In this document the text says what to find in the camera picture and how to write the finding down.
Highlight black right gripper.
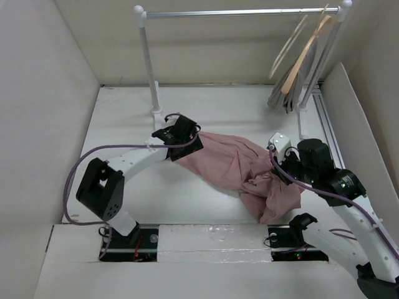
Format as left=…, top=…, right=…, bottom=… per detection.
left=271, top=147, right=317, bottom=185

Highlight pink trousers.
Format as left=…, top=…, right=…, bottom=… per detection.
left=175, top=132, right=303, bottom=224

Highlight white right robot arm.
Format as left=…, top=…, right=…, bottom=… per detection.
left=267, top=133, right=398, bottom=298

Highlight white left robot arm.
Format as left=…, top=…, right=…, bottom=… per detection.
left=76, top=115, right=203, bottom=247

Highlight tan wooden hanger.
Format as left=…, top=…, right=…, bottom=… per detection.
left=281, top=4, right=332, bottom=95

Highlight grey hanging garment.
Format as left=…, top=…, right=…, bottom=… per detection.
left=266, top=39, right=320, bottom=113

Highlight white clothes rack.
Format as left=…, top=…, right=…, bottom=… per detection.
left=133, top=1, right=353, bottom=140

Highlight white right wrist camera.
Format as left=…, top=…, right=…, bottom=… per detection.
left=268, top=132, right=291, bottom=162

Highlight aluminium rail right side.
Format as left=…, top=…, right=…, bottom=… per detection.
left=312, top=84, right=345, bottom=169

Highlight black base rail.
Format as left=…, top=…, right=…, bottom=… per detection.
left=99, top=224, right=329, bottom=263

